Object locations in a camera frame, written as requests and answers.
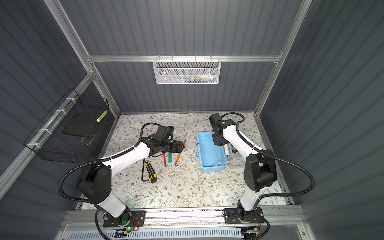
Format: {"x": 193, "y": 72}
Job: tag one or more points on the white wire mesh basket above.
{"x": 187, "y": 73}

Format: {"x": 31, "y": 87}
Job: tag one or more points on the yellow black utility knife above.
{"x": 151, "y": 172}

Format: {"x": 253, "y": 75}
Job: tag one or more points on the blue plastic tool box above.
{"x": 213, "y": 158}

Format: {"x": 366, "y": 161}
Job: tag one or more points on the black wire basket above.
{"x": 72, "y": 134}

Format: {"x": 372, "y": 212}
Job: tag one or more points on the red pen screwdriver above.
{"x": 165, "y": 160}

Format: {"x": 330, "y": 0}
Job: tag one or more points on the black hex key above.
{"x": 143, "y": 168}

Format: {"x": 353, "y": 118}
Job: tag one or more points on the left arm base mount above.
{"x": 132, "y": 219}

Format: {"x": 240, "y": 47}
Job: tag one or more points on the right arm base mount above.
{"x": 238, "y": 216}

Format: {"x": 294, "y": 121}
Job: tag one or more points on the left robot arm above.
{"x": 95, "y": 182}

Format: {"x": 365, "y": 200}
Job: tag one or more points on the white vented panel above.
{"x": 175, "y": 234}

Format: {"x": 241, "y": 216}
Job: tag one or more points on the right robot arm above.
{"x": 260, "y": 170}

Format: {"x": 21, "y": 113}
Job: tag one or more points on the yellow item in basket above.
{"x": 101, "y": 116}

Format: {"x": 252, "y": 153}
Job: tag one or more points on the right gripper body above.
{"x": 217, "y": 141}

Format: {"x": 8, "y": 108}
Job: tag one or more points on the teal utility knife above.
{"x": 170, "y": 158}

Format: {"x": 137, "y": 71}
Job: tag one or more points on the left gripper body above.
{"x": 170, "y": 146}

